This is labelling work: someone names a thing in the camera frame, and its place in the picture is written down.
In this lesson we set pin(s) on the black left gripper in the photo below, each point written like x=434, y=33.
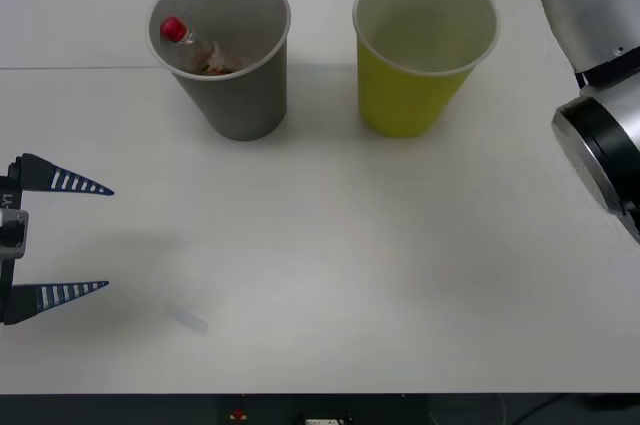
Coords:
x=10, y=185

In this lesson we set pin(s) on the clear bottle with red cap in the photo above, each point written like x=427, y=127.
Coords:
x=173, y=28

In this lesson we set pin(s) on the silver-grey right robot arm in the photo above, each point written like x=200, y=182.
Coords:
x=600, y=10

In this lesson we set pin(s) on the grey plastic waste bin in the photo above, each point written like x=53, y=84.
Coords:
x=245, y=95

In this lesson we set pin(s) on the yellow-green plastic waste bin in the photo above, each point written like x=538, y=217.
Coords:
x=400, y=95

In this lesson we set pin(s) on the red button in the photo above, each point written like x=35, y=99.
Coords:
x=238, y=415

